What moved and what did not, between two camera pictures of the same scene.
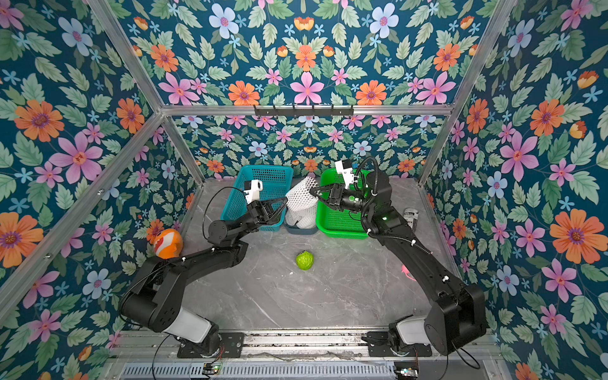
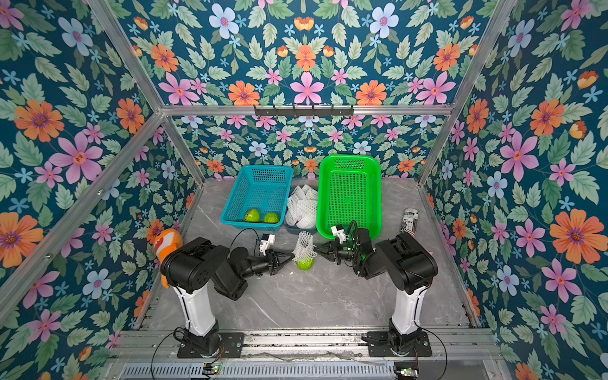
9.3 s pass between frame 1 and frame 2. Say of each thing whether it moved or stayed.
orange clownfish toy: stayed
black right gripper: moved
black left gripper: moved
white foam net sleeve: moved
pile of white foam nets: stayed
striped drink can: stayed
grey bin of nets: stayed
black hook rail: stayed
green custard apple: stayed
